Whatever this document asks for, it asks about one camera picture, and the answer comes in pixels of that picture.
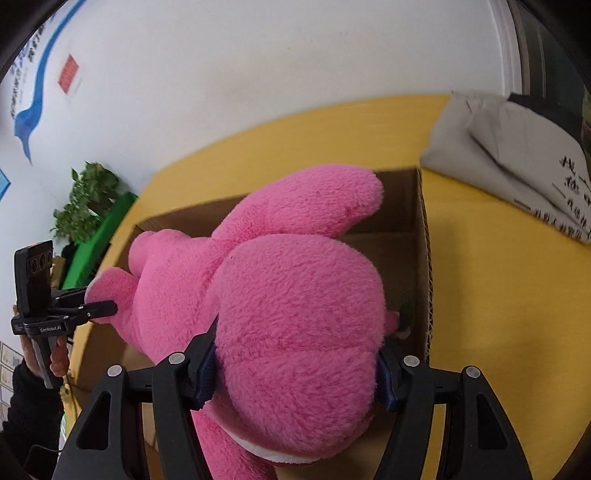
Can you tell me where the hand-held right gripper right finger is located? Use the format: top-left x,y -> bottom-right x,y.
372,339 -> 532,480

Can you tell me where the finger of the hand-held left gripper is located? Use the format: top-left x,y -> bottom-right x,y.
54,286 -> 118,325

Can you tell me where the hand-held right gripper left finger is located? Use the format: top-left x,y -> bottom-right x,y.
54,318 -> 221,480

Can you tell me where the pink plush toy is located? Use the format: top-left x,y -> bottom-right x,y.
86,164 -> 400,480

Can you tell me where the cardboard box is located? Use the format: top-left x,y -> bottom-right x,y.
76,167 -> 435,480

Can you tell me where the person's left forearm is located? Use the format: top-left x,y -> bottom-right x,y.
0,357 -> 65,455

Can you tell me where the person's left hand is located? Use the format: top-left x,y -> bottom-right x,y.
13,305 -> 71,378

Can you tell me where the green board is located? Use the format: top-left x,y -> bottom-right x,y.
61,191 -> 139,289

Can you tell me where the green potted plant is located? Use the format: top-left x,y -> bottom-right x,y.
50,161 -> 122,243

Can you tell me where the grey printed cloth bag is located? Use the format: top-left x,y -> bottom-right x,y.
419,90 -> 591,244

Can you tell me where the wall poster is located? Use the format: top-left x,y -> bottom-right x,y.
0,0 -> 88,204

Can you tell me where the red wall sticker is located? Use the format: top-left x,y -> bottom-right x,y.
57,54 -> 82,95

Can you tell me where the window frame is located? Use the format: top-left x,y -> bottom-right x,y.
489,0 -> 591,97

